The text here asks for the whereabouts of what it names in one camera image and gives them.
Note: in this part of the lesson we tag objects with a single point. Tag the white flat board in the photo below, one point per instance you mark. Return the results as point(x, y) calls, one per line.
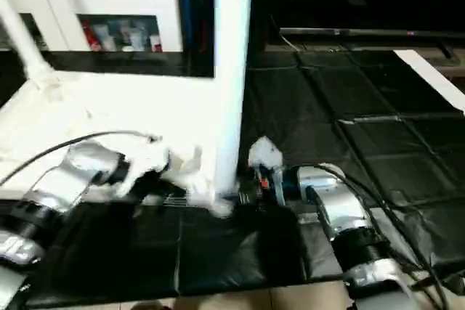
point(432, 78)

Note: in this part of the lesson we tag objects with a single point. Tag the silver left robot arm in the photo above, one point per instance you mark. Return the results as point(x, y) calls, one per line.
point(58, 201)

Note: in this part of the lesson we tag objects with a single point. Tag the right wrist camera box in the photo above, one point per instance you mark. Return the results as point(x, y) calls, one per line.
point(264, 152)

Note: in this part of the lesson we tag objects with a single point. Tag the red bottle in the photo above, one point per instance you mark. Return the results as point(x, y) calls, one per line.
point(87, 35)

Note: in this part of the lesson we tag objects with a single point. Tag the black work mat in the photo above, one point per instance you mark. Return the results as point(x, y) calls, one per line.
point(349, 165)

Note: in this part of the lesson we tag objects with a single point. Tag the white plastic table top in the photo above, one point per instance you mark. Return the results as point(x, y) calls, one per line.
point(102, 114)

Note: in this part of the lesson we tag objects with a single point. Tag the white glass-door cabinet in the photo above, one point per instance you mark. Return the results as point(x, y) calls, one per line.
point(102, 1)

